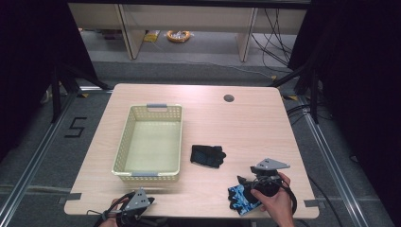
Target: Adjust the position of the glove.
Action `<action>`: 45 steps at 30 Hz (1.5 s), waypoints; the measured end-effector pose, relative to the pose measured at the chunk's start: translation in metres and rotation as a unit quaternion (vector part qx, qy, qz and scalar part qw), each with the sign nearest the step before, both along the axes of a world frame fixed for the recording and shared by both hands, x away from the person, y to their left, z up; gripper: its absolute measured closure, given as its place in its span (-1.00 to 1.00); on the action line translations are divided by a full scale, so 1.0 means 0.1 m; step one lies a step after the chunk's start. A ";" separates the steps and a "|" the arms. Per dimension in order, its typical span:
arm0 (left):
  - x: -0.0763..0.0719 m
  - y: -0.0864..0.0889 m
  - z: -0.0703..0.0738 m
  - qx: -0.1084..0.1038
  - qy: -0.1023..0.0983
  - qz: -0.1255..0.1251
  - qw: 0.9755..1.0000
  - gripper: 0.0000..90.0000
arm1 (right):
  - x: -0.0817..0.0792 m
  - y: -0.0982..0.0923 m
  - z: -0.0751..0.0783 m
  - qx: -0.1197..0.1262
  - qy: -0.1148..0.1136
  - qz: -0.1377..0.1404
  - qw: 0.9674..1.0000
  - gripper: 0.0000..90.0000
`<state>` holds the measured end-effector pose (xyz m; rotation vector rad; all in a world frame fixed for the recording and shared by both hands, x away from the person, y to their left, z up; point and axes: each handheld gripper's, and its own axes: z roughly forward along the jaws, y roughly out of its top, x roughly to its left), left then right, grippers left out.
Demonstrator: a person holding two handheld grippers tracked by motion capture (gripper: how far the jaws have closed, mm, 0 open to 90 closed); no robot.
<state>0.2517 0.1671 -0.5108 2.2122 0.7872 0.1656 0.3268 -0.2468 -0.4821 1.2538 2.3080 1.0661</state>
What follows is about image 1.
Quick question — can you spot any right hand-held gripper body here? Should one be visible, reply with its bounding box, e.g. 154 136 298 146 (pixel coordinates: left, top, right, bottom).
250 157 291 199

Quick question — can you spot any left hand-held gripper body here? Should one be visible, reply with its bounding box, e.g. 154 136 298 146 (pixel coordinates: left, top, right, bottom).
115 187 152 227

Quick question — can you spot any blue camouflage glove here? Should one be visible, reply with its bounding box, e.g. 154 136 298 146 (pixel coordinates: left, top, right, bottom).
227 183 263 217

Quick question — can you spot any black glove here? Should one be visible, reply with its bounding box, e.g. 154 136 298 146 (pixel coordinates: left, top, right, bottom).
189 144 227 169

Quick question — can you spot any pale yellow plastic basket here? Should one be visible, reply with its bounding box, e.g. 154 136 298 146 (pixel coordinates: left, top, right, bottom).
112 103 183 183

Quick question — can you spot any person's left hand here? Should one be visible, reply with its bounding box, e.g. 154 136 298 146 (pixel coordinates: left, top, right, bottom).
97 197 131 227

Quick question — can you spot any person's right hand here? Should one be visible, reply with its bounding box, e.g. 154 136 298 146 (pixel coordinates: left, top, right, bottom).
250 172 296 227

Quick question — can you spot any black metal stand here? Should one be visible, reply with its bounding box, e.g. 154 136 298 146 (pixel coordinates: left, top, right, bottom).
50 61 112 124
268 60 321 125

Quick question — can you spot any yellow packet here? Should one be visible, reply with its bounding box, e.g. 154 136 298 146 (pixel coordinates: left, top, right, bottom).
143 29 161 44

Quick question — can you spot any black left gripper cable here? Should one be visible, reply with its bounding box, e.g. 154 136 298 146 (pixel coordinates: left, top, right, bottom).
86 192 137 227

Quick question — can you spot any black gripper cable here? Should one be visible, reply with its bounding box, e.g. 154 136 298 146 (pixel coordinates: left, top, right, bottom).
86 192 137 227
277 176 299 216

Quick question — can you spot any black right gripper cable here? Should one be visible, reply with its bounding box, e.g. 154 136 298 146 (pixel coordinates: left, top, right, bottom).
277 176 299 216

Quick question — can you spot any metal floor rail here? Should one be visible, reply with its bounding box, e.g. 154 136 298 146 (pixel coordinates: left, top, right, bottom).
0 91 78 221
297 94 370 227

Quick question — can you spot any bundle of black floor cables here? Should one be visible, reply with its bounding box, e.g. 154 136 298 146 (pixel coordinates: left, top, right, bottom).
250 8 299 69

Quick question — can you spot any yellow cable coil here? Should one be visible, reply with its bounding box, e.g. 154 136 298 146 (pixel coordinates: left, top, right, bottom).
166 29 192 44

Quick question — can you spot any white desk frame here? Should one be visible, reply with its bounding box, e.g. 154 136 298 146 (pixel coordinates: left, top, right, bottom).
67 3 308 62

